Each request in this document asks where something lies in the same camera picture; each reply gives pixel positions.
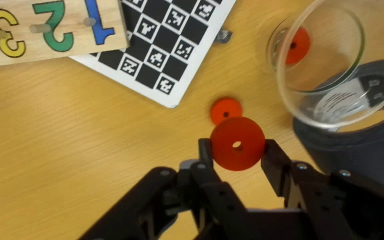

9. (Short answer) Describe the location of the small grey metal clip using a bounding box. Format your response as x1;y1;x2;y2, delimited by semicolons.
214;28;233;44

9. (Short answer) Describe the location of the colourless clear cup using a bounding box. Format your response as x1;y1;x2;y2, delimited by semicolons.
266;0;384;128

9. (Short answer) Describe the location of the black white marker board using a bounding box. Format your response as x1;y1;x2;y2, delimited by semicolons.
69;0;237;109

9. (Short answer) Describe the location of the wooden number peg board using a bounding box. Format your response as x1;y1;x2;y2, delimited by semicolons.
0;0;130;69

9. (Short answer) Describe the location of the orange ring token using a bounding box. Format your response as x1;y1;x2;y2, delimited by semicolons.
209;116;266;171
210;97;243;126
284;27;311;65

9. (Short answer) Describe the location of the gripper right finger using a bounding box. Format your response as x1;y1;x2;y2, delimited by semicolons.
261;139;384;240

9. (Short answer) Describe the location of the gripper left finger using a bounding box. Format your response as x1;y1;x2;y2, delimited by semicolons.
78;138;246;240

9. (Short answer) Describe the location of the dark blue tape roll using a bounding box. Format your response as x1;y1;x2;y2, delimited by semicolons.
293;59;384;186

